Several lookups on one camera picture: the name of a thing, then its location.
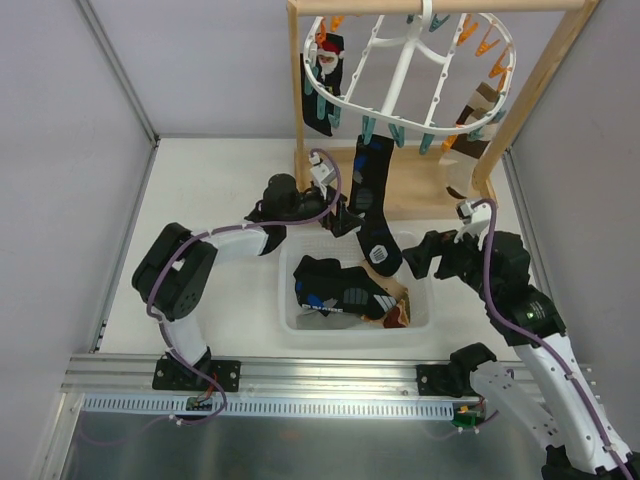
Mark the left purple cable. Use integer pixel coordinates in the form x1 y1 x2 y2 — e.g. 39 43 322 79
145 148 343 366

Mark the black mount plate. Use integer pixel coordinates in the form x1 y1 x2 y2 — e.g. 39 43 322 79
416 364 465 398
152 355 242 393

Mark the left black mount plate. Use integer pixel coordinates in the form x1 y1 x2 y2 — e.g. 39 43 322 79
152 355 242 393

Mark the green circuit board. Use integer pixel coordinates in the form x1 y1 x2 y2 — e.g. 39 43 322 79
451 406 487 433

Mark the white plastic basket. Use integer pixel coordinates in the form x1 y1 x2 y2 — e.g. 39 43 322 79
278 230 435 349

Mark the wooden hanging rack frame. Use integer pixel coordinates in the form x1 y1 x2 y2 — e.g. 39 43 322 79
286 1 598 220

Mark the white slotted cable duct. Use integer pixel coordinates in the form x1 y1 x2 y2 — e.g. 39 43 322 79
82 394 455 422

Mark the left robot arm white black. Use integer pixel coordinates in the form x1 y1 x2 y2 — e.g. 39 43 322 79
132 174 364 391

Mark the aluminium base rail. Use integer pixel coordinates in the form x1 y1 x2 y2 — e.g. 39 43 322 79
60 352 556 399

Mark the white round clip hanger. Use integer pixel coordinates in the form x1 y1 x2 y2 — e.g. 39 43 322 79
301 1 516 142

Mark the teal clothes peg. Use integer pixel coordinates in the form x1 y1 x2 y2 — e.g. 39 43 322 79
361 116 376 145

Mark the right black mount plate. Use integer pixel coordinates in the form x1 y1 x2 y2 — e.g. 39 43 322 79
416 364 465 398

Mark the brown cream striped sock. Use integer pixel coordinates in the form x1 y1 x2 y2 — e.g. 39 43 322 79
439 82 505 200

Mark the brown patterned sock in basket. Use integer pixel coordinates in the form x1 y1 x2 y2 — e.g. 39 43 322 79
361 261 411 329

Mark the black santa sock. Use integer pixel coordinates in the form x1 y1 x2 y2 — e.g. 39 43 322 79
300 33 344 137

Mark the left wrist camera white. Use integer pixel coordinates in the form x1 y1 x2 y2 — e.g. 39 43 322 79
309 153 337 198

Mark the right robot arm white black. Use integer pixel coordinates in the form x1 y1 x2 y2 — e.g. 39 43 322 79
402 230 639 479

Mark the black blue sport sock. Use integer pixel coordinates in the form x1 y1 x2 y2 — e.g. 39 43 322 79
348 134 403 277

